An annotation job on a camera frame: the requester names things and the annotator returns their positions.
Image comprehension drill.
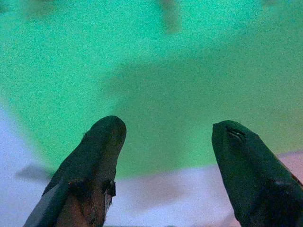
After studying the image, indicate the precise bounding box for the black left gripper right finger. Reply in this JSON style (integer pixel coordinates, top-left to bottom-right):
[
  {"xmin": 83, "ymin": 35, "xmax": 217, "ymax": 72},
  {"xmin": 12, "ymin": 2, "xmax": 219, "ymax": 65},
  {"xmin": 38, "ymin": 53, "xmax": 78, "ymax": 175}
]
[{"xmin": 211, "ymin": 120, "xmax": 303, "ymax": 227}]

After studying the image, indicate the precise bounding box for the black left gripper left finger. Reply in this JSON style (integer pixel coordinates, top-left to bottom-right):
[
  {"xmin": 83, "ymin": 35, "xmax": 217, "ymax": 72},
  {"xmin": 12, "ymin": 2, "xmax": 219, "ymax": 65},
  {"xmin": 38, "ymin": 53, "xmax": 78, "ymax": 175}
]
[{"xmin": 23, "ymin": 115, "xmax": 127, "ymax": 227}]

